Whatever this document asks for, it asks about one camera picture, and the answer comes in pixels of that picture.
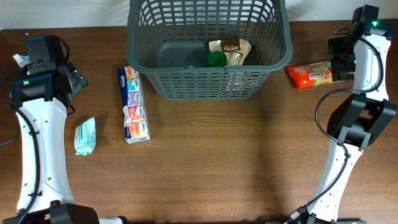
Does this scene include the red spaghetti package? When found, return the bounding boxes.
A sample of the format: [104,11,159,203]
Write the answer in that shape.
[287,60,355,90]

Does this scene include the light green wet wipes pack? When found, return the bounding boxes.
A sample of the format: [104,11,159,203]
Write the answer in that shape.
[74,117,96,156]

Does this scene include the Kleenex tissue multipack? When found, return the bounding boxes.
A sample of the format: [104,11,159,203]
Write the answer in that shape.
[117,66,150,144]

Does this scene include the beige snack bag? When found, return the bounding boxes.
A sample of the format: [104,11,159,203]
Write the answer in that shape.
[208,39,252,66]

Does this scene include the grey plastic shopping basket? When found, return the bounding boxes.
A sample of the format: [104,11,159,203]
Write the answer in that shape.
[126,0,293,100]

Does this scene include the green lid jar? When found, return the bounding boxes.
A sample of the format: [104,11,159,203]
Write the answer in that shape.
[206,51,228,68]

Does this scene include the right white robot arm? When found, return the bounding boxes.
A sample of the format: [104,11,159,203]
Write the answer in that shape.
[287,4,397,223]

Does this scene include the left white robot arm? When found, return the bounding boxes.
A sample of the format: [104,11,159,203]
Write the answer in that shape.
[3,35,100,223]

